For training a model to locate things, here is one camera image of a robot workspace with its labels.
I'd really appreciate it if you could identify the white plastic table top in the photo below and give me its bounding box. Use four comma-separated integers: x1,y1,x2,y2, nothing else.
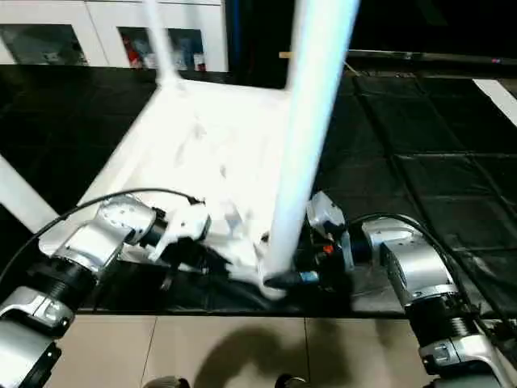
36,76,292,302

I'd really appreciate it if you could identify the white plastic table leg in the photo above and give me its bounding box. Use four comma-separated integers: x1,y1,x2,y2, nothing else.
281,0,308,92
141,0,181,88
268,0,363,284
0,155,60,235

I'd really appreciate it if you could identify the dark right robot foot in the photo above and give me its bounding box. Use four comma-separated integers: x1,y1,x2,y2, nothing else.
274,374,308,388

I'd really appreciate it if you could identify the dark robot foot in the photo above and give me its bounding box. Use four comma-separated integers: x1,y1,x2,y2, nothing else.
274,374,308,388
143,375,191,388

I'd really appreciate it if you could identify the dark left robot foot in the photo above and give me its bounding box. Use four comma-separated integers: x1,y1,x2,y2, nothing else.
143,375,191,388

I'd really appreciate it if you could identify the black work mat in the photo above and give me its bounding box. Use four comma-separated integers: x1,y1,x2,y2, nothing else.
0,64,517,316

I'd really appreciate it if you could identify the red white package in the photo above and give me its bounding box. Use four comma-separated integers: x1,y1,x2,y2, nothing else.
123,36,137,68

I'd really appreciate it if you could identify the dark blue black cabinet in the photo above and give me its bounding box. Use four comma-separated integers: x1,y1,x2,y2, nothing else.
224,0,352,90

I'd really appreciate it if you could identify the white board strip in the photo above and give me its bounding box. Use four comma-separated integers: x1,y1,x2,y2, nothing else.
472,78,517,126

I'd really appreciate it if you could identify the white glass-door cabinet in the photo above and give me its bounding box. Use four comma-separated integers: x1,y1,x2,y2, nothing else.
0,0,229,72

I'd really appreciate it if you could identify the black television screen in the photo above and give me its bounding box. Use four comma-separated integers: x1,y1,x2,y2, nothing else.
345,0,517,68

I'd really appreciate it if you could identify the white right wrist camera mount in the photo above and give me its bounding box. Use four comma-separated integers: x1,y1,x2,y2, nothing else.
305,191,356,271

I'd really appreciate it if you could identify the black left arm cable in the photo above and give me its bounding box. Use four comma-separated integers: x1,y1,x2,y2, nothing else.
0,188,205,284

